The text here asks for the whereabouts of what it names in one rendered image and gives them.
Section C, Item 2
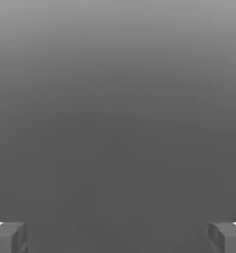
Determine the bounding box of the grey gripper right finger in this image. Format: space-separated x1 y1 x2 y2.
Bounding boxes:
207 221 236 253

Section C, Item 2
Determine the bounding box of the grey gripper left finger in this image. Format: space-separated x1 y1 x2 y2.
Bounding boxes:
0 221 29 253

